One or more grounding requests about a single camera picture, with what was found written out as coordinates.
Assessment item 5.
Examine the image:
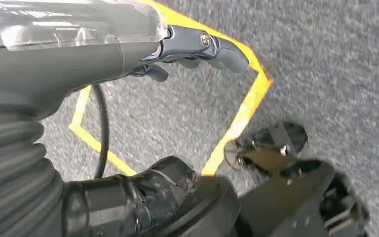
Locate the yellow floor tape square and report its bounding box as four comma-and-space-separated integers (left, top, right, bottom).
68, 0, 274, 177

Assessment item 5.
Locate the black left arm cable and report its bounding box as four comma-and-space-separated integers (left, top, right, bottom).
91, 84, 111, 180

